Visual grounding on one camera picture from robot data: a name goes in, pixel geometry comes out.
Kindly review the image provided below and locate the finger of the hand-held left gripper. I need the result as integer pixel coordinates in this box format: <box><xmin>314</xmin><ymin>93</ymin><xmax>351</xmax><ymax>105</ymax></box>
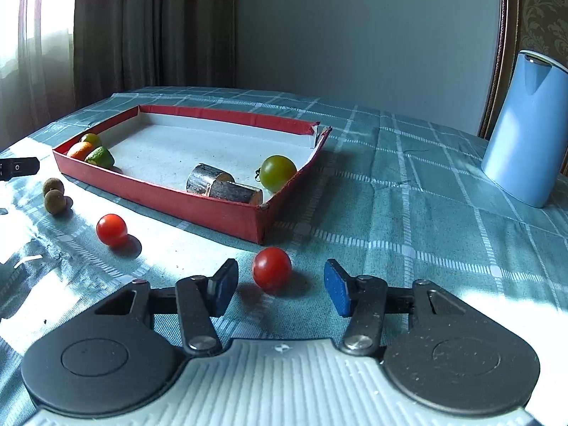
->
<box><xmin>0</xmin><ymin>157</ymin><xmax>40</xmax><ymax>182</ymax></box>

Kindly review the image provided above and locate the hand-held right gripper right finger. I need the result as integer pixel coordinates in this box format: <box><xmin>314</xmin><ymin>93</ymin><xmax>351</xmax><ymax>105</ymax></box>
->
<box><xmin>323</xmin><ymin>258</ymin><xmax>471</xmax><ymax>356</ymax></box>

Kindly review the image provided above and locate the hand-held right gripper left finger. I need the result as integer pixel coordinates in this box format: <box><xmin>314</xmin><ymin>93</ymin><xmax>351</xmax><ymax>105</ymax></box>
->
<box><xmin>95</xmin><ymin>258</ymin><xmax>240</xmax><ymax>356</ymax></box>

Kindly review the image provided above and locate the red cherry tomato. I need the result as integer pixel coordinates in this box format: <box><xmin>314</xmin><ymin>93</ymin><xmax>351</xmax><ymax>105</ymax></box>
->
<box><xmin>252</xmin><ymin>247</ymin><xmax>293</xmax><ymax>293</ymax></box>
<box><xmin>96</xmin><ymin>214</ymin><xmax>129</xmax><ymax>248</ymax></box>

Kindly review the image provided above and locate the small orange mandarin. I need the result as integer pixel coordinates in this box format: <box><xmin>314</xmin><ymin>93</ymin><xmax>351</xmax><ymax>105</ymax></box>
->
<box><xmin>66</xmin><ymin>141</ymin><xmax>95</xmax><ymax>160</ymax></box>

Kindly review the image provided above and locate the green lime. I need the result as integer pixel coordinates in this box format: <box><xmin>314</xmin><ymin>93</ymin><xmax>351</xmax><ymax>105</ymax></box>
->
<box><xmin>84</xmin><ymin>146</ymin><xmax>115</xmax><ymax>169</ymax></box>

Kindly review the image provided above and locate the red cardboard box tray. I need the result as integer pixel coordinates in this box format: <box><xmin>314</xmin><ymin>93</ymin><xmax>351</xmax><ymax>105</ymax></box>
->
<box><xmin>52</xmin><ymin>105</ymin><xmax>333</xmax><ymax>246</ymax></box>

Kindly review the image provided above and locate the yellow-green tomato with stem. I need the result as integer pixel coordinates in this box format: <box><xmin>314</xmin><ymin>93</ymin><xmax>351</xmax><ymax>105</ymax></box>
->
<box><xmin>255</xmin><ymin>155</ymin><xmax>298</xmax><ymax>193</ymax></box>

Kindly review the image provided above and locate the teal checkered tablecloth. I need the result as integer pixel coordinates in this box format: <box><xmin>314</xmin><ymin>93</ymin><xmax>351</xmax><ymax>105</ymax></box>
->
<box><xmin>0</xmin><ymin>86</ymin><xmax>568</xmax><ymax>426</ymax></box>

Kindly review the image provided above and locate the white sheer curtain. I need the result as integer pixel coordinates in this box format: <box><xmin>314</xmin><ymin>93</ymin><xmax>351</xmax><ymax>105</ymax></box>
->
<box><xmin>0</xmin><ymin>0</ymin><xmax>81</xmax><ymax>152</ymax></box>

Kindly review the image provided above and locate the brown patterned curtain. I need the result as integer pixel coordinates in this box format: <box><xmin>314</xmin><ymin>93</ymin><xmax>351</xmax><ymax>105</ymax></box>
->
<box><xmin>73</xmin><ymin>0</ymin><xmax>238</xmax><ymax>111</ymax></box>

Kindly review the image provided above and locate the blue electric kettle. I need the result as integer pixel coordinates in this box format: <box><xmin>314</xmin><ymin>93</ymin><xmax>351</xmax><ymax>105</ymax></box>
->
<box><xmin>481</xmin><ymin>50</ymin><xmax>568</xmax><ymax>208</ymax></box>

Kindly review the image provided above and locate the wooden wall moulding frame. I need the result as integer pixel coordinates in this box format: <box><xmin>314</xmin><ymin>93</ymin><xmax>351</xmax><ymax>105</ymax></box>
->
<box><xmin>477</xmin><ymin>0</ymin><xmax>522</xmax><ymax>140</ymax></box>

